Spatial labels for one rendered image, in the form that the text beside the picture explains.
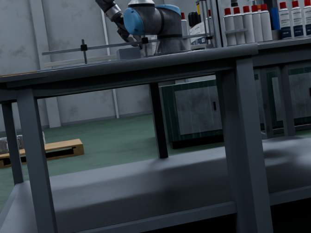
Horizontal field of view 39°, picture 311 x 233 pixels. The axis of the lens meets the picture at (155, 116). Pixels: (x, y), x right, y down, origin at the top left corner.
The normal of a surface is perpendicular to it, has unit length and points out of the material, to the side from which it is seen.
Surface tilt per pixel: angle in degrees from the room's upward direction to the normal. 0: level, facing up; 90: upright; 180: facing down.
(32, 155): 90
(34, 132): 90
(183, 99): 90
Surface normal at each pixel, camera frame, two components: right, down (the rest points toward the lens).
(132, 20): -0.85, 0.24
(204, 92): 0.06, 0.06
